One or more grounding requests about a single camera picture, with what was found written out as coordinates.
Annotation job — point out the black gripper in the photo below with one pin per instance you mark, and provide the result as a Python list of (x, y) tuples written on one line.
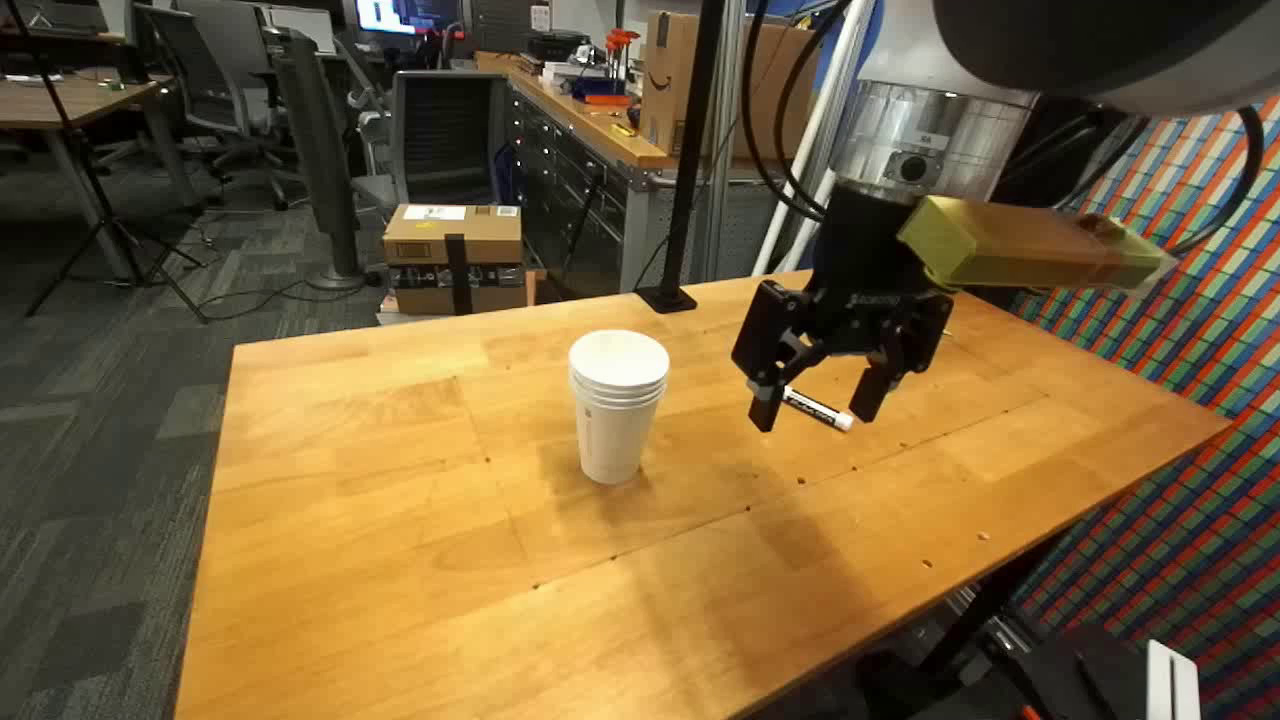
[(874, 252)]

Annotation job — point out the grey marker pen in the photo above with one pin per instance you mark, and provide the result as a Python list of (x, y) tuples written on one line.
[(820, 406)]

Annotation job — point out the Franka robot arm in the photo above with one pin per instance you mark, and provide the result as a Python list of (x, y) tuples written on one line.
[(1105, 42)]

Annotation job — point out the white pipe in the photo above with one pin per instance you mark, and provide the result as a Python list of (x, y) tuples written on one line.
[(811, 243), (814, 147)]

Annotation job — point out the white foam cup stack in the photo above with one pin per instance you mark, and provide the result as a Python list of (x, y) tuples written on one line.
[(618, 412)]

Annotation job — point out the cabinet with wooden top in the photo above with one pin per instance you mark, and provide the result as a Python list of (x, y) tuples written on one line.
[(575, 201)]

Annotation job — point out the large cardboard box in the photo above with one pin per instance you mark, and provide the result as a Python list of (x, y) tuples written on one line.
[(665, 82)]

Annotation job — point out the orange box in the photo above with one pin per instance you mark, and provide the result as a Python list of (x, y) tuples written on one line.
[(610, 106)]

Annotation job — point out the colourful woven cloth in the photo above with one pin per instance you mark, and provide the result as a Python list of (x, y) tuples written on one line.
[(1201, 532)]

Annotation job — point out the small cardboard box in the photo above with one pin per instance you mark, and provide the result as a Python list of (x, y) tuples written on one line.
[(451, 233)]

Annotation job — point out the black square cabinet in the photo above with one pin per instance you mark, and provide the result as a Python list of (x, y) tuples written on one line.
[(445, 132)]

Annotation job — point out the white flat panel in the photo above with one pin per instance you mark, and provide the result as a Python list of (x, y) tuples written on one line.
[(1175, 681)]

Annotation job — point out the computer monitor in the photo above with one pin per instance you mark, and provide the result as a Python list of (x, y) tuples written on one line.
[(387, 14)]

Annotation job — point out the grey office chair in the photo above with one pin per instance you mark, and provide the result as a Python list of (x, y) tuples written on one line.
[(202, 67)]

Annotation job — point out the black tripod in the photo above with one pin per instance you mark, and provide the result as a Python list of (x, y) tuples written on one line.
[(114, 237)]

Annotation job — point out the wooden office desk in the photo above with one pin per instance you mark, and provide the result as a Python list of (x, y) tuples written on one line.
[(66, 103)]

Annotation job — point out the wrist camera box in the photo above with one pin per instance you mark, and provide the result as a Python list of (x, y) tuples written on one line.
[(1027, 247)]

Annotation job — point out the black table frame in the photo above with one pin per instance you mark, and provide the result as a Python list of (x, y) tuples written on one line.
[(992, 604)]

